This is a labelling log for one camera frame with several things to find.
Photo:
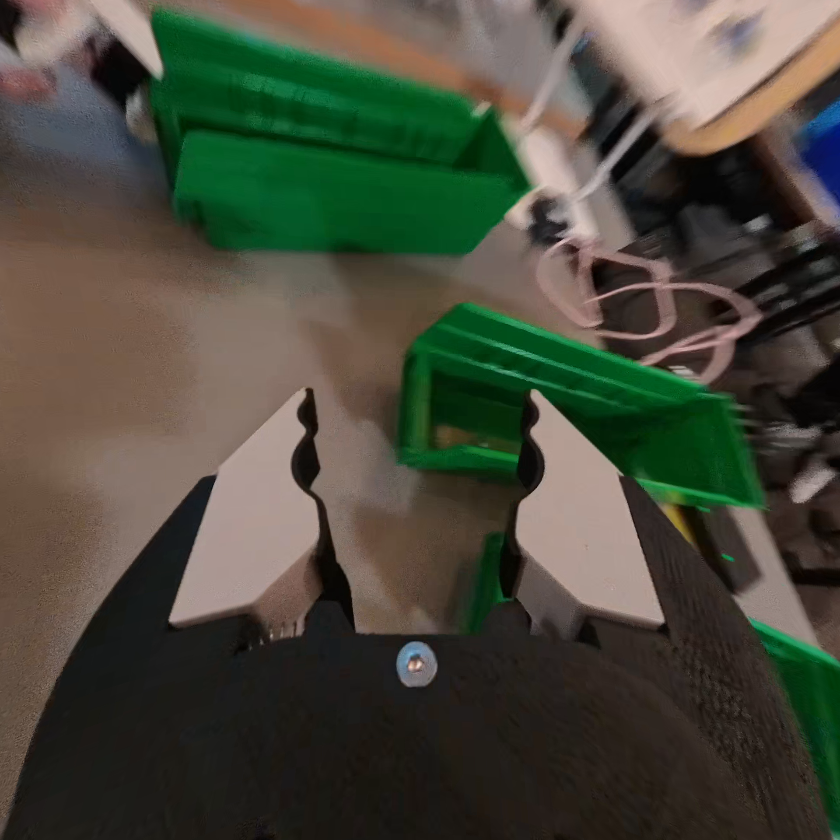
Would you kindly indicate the black charger device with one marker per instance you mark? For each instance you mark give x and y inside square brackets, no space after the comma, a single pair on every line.
[725,551]

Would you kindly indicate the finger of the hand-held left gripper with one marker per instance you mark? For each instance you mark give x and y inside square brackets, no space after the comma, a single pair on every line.
[134,33]

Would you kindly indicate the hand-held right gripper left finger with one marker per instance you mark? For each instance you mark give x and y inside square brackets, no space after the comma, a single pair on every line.
[243,538]

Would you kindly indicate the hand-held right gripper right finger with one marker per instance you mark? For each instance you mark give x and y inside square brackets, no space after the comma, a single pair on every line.
[584,538]

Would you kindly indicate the stack of blue bins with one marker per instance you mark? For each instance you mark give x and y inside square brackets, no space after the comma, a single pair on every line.
[820,151]

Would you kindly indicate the cardboard instruction sign board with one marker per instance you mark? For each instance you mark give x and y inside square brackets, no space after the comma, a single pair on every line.
[722,52]

